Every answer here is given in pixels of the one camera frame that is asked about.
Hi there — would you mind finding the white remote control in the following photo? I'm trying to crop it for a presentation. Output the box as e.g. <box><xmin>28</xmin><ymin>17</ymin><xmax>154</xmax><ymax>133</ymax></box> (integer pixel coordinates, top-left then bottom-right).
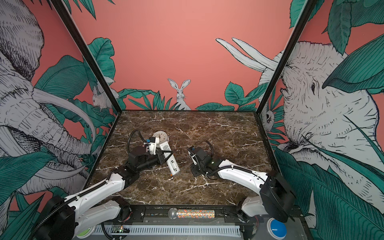
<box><xmin>160</xmin><ymin>142</ymin><xmax>180</xmax><ymax>176</ymax></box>

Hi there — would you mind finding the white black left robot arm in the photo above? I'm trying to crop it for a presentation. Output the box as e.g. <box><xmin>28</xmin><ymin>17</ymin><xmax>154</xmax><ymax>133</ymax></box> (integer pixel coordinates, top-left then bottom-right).
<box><xmin>29</xmin><ymin>146</ymin><xmax>173</xmax><ymax>240</ymax></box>

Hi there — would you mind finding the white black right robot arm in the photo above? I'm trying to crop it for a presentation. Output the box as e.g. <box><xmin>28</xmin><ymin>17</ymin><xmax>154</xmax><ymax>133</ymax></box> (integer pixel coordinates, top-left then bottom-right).
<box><xmin>188</xmin><ymin>147</ymin><xmax>296</xmax><ymax>223</ymax></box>

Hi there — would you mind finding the white round alarm clock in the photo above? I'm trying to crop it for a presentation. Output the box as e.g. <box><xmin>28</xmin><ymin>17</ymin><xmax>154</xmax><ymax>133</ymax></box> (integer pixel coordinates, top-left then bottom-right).
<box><xmin>153</xmin><ymin>131</ymin><xmax>169</xmax><ymax>144</ymax></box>

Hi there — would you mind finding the glitter tube with ball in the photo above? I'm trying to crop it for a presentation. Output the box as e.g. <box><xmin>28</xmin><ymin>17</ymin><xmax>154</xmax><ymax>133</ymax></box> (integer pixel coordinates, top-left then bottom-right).
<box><xmin>168</xmin><ymin>208</ymin><xmax>215</xmax><ymax>220</ymax></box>

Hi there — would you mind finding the small green circuit board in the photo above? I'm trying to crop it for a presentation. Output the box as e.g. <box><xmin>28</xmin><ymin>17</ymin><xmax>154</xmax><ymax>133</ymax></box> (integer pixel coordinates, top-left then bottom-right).
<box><xmin>111</xmin><ymin>225</ymin><xmax>131</xmax><ymax>235</ymax></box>

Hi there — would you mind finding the green push button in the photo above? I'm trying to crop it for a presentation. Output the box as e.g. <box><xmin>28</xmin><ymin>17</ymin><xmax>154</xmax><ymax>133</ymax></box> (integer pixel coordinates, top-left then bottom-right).
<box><xmin>76</xmin><ymin>226</ymin><xmax>96</xmax><ymax>239</ymax></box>

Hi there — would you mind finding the blue push button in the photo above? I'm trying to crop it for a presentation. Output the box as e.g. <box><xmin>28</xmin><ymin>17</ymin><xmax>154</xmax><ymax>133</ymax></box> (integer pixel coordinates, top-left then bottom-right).
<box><xmin>267</xmin><ymin>218</ymin><xmax>287</xmax><ymax>240</ymax></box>

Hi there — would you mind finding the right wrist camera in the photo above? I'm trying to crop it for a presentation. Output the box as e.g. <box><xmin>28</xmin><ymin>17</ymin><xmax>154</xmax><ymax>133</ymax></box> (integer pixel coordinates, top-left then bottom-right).
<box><xmin>187</xmin><ymin>147</ymin><xmax>198</xmax><ymax>165</ymax></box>

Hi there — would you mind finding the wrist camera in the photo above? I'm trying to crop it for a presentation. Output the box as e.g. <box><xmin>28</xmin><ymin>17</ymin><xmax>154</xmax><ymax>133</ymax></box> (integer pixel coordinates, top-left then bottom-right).
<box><xmin>187</xmin><ymin>147</ymin><xmax>198</xmax><ymax>165</ymax></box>
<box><xmin>146</xmin><ymin>137</ymin><xmax>160</xmax><ymax>155</ymax></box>

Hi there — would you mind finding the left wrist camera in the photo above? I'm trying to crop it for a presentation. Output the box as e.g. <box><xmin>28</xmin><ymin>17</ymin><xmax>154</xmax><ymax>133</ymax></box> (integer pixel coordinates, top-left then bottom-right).
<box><xmin>146</xmin><ymin>137</ymin><xmax>160</xmax><ymax>155</ymax></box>

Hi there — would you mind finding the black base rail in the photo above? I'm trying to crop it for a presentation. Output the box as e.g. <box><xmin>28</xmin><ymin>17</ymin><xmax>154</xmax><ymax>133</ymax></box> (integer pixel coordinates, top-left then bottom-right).
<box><xmin>119</xmin><ymin>204</ymin><xmax>304</xmax><ymax>224</ymax></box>

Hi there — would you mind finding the white slotted cable duct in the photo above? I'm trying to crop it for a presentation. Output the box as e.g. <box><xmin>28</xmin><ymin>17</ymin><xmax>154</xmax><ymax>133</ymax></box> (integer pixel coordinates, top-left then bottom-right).
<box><xmin>105</xmin><ymin>225</ymin><xmax>242</xmax><ymax>237</ymax></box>

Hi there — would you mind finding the black left frame post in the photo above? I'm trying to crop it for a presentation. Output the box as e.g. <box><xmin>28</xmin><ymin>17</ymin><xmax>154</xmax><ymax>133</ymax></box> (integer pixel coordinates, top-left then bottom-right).
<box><xmin>50</xmin><ymin>0</ymin><xmax>122</xmax><ymax>115</ymax></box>

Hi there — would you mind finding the black frame post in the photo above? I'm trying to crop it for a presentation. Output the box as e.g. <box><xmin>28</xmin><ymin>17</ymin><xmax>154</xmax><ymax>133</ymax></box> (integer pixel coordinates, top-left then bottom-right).
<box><xmin>50</xmin><ymin>0</ymin><xmax>122</xmax><ymax>115</ymax></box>
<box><xmin>256</xmin><ymin>0</ymin><xmax>317</xmax><ymax>116</ymax></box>

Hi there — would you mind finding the black right frame post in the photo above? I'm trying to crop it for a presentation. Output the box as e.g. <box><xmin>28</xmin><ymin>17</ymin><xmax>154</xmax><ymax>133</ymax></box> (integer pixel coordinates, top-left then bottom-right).
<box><xmin>256</xmin><ymin>0</ymin><xmax>317</xmax><ymax>116</ymax></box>

